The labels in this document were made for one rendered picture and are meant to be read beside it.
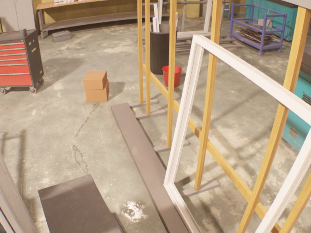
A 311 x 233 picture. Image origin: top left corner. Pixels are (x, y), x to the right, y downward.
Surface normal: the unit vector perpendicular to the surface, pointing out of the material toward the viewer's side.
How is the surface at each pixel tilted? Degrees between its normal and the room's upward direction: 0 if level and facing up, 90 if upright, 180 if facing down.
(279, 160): 0
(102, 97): 90
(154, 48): 94
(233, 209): 0
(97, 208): 0
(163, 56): 94
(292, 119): 90
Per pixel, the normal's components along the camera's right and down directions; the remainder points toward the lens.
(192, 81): 0.35, 0.51
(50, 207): 0.00, -0.84
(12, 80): -0.01, 0.54
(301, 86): -0.94, 0.18
